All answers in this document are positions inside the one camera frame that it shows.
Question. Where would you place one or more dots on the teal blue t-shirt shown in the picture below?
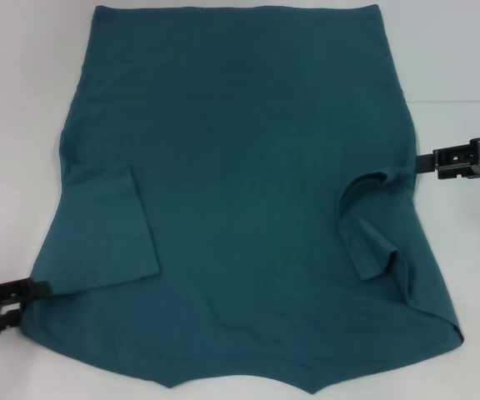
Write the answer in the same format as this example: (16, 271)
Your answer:
(240, 187)

